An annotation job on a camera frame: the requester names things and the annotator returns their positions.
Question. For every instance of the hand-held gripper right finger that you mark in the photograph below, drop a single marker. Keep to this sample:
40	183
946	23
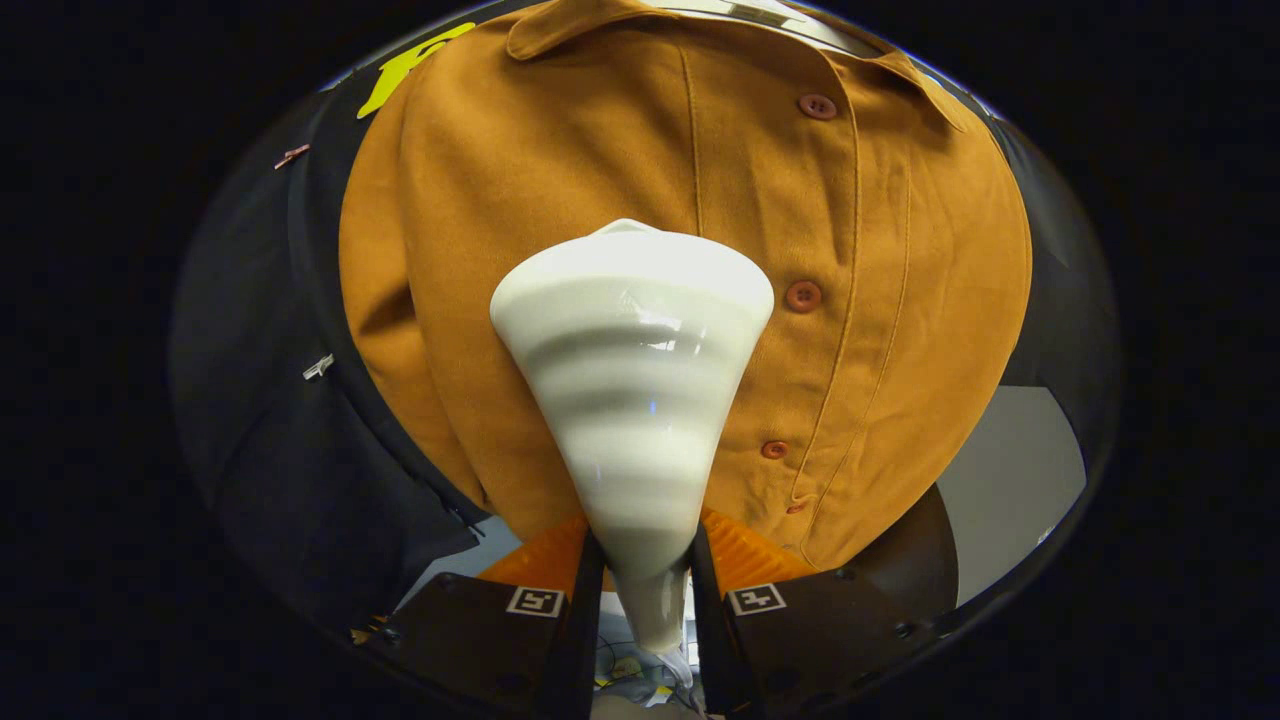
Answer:
712	640

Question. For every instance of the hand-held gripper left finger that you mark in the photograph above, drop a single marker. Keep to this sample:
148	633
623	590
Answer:
585	640

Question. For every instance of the white garment steamer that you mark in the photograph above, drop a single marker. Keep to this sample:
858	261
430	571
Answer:
630	400

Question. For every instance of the brown button-up shirt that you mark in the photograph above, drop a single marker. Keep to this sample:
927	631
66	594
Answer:
880	300

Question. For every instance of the black backdrop cloth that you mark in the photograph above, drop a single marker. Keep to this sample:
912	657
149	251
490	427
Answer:
260	450

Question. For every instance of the small silver clip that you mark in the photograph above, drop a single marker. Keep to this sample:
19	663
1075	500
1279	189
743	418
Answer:
318	367

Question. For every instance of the small red clip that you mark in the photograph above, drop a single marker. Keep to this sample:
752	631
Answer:
292	155

